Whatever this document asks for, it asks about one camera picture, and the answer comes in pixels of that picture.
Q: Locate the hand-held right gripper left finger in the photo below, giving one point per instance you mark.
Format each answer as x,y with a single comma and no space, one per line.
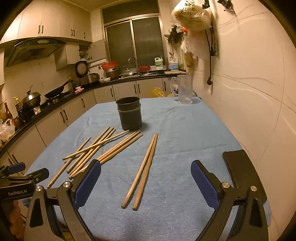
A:
89,183

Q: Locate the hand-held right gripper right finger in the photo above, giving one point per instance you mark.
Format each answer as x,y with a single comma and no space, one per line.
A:
204,183

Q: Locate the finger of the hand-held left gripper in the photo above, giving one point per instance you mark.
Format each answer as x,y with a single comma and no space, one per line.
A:
37,175
17,166

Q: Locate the bunch of chopsticks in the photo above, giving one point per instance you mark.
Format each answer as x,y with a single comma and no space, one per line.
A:
96,145

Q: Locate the brown wooden chopstick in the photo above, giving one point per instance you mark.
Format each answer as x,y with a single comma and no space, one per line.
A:
139,171
147,171

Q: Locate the black utensil holder cup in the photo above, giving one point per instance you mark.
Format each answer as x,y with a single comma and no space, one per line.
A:
129,113

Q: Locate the person's left hand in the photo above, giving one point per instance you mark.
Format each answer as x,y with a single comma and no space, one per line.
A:
16,220

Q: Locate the crumpled clear plastic bag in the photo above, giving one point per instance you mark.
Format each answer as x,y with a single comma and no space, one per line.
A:
6,129

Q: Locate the blue table cloth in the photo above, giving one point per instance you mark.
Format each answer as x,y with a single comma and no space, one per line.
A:
175,143

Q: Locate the dark glass bottle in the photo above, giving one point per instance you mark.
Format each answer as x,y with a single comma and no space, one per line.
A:
8,115

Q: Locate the gas stove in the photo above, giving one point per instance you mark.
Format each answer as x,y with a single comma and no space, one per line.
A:
30,112

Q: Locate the cream base cabinets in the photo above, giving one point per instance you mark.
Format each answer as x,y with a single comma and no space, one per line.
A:
53,120

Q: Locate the steel pot with lid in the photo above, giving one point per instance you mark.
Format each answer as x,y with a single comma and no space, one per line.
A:
31,99

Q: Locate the black wok pan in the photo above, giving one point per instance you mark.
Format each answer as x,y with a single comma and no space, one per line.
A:
55,92

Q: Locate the pink cloth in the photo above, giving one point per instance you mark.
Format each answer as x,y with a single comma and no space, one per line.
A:
79,89

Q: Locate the clear glass beer mug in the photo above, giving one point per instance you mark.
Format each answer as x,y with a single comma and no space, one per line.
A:
185,90

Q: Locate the yellow plastic bag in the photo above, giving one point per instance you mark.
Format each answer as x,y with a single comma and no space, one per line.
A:
157,92

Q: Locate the white bowl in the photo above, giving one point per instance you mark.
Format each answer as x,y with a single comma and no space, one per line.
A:
105,80

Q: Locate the silver rice cooker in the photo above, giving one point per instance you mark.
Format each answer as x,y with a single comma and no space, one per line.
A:
89,78

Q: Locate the black kitchen countertop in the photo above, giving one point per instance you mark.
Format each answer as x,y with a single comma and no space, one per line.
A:
124,80

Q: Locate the brown cooking pot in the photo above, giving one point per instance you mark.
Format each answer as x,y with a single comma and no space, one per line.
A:
112,74

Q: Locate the wooden cutting board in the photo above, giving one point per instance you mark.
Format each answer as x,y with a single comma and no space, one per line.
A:
174,72

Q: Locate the range hood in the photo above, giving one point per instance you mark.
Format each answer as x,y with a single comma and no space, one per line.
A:
32,49

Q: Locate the glass pot lid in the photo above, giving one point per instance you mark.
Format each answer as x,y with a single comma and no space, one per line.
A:
128,70

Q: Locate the large red basin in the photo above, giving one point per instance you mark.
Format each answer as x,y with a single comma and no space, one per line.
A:
110,65

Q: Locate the white jug blue label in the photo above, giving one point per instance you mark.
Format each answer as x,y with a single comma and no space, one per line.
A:
174,64

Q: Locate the hanging bag brown contents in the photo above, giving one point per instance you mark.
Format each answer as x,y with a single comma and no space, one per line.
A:
190,61

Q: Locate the small red basin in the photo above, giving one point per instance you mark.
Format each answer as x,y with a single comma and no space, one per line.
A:
144,68

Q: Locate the white jug green label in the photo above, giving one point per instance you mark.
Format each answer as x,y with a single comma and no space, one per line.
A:
159,63

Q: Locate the chrome sink faucet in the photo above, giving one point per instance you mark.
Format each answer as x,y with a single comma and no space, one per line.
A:
133,59

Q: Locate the hanging white plastic bag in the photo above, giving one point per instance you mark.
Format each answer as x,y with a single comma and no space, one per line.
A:
196,45

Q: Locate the dark sliding window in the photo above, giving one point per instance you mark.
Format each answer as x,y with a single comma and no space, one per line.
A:
136,39

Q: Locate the hanging bag of flatbread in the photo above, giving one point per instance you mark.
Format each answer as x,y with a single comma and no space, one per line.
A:
192,16

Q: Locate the wall socket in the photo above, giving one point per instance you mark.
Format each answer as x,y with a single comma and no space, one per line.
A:
215,48

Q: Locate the cream wall cabinets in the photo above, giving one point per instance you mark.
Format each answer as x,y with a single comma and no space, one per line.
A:
46,20

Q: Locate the black wall hook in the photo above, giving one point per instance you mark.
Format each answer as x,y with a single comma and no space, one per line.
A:
225,4

